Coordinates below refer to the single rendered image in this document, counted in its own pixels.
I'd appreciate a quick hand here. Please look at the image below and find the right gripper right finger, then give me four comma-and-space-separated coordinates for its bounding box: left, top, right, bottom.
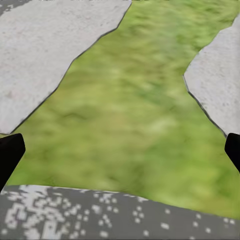
224, 132, 240, 172

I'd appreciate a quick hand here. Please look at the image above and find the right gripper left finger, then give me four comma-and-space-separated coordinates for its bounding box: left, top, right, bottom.
0, 133, 26, 192

